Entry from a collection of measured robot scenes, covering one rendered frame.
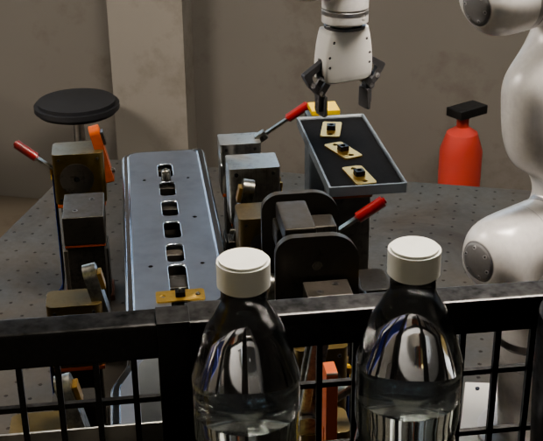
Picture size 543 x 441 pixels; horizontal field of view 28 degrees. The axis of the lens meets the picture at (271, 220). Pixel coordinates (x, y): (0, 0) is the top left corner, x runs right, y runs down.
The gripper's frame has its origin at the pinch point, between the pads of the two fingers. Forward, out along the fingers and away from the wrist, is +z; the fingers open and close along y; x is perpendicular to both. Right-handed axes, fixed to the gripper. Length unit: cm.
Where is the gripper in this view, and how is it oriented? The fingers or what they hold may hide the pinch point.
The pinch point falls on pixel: (342, 106)
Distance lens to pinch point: 204.1
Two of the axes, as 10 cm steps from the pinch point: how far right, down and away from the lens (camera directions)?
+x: 4.6, 3.7, -8.1
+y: -8.9, 2.0, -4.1
